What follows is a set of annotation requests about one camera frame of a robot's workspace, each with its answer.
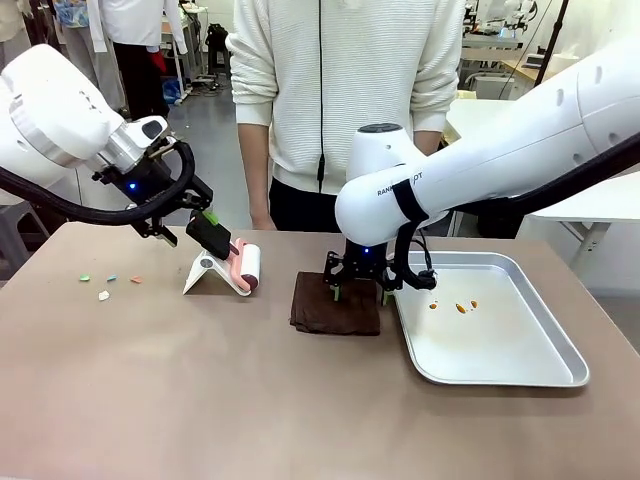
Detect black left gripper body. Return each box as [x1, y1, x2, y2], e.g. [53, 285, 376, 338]
[92, 143, 201, 215]

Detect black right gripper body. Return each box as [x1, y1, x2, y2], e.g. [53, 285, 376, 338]
[342, 241, 389, 282]

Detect pink lint roller black handle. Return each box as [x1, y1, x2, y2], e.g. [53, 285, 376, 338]
[185, 213, 263, 296]

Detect brown cloth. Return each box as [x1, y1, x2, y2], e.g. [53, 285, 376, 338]
[289, 271, 382, 337]

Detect person's right forearm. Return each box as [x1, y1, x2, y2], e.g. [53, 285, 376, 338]
[237, 121, 275, 220]

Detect person's left forearm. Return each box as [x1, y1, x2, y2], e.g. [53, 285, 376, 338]
[411, 128, 444, 158]

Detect person's right hand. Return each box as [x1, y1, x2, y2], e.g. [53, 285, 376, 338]
[248, 211, 278, 232]

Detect white folded roller stand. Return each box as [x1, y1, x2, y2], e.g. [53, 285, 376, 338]
[182, 249, 254, 299]

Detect black trousers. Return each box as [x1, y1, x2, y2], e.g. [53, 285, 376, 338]
[268, 176, 352, 234]

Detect blue plastic bag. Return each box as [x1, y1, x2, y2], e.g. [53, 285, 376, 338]
[161, 79, 184, 107]

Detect silver metal tray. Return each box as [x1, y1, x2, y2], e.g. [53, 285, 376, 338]
[392, 251, 592, 388]

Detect background person white shirt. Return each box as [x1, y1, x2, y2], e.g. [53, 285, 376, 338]
[88, 0, 189, 121]

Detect grey metal stool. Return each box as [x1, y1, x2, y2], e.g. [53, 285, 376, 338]
[0, 199, 52, 282]

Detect background person patterned shirt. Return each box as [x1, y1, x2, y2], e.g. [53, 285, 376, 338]
[51, 0, 127, 114]

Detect black background chair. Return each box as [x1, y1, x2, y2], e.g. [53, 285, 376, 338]
[205, 23, 232, 77]

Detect yellow sheet on side table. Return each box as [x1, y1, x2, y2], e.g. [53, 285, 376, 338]
[441, 90, 477, 147]

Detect white knitted sweater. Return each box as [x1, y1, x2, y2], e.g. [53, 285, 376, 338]
[225, 0, 467, 197]

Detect white side table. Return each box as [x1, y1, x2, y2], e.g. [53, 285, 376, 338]
[443, 98, 640, 284]

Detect wooden workbench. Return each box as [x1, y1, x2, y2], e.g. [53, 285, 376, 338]
[499, 53, 569, 99]

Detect black tripod pole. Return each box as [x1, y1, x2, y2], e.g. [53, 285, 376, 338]
[535, 0, 569, 85]

